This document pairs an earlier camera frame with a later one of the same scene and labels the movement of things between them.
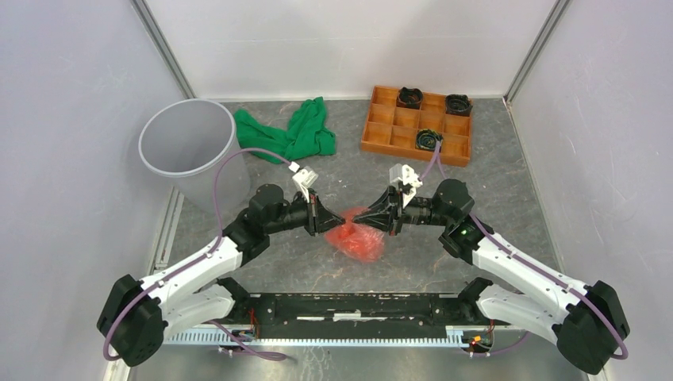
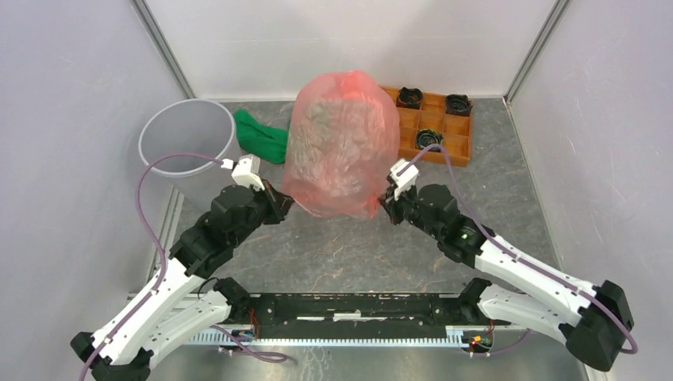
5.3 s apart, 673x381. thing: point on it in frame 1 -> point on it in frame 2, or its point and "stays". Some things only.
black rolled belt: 458,104 stays
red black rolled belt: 409,98 stays
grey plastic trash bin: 186,139 stays
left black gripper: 319,218 -> 278,202
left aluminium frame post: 167,54 stays
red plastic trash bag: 358,242 -> 342,144
